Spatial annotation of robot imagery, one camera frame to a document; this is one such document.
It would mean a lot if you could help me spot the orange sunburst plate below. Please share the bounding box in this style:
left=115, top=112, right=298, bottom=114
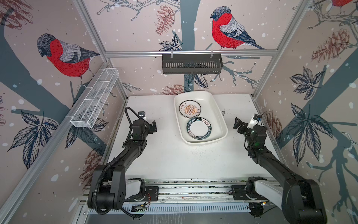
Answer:
left=179, top=100, right=201, bottom=119

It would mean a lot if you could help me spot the green ring plate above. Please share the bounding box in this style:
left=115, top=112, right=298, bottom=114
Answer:
left=186, top=117, right=212, bottom=140

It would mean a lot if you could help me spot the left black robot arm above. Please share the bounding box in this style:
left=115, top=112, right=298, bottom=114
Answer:
left=88, top=119, right=157, bottom=215

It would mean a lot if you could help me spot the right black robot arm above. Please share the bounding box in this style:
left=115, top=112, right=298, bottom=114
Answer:
left=234, top=114, right=327, bottom=224

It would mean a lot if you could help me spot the white plastic bin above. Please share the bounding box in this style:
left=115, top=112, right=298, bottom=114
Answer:
left=173, top=91, right=228, bottom=146

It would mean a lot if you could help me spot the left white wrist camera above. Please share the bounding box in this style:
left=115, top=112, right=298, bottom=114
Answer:
left=139, top=111, right=145, bottom=118

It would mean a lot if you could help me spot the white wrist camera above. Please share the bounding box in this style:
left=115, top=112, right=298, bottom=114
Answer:
left=248, top=114, right=262, bottom=128
left=139, top=111, right=145, bottom=118

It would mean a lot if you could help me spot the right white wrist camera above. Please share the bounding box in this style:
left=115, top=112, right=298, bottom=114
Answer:
left=248, top=114, right=262, bottom=128

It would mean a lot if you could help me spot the left black corrugated cable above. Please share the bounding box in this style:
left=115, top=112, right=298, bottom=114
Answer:
left=92, top=107, right=147, bottom=219

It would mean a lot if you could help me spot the white mesh wall basket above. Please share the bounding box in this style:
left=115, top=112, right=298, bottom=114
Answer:
left=70, top=68, right=119, bottom=128

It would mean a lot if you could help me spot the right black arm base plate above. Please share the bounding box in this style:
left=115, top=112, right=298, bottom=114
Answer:
left=228, top=185, right=268, bottom=201

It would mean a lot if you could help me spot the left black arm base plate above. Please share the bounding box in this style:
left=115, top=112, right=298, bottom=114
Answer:
left=125, top=186, right=159, bottom=203

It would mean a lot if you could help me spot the black wire shelf basket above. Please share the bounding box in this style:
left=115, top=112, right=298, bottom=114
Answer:
left=162, top=54, right=223, bottom=75

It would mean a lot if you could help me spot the aluminium mounting rail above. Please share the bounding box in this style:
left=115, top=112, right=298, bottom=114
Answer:
left=79, top=180, right=312, bottom=203

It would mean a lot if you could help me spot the horizontal aluminium frame bar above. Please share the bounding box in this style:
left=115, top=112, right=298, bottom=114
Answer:
left=105, top=49, right=278, bottom=58

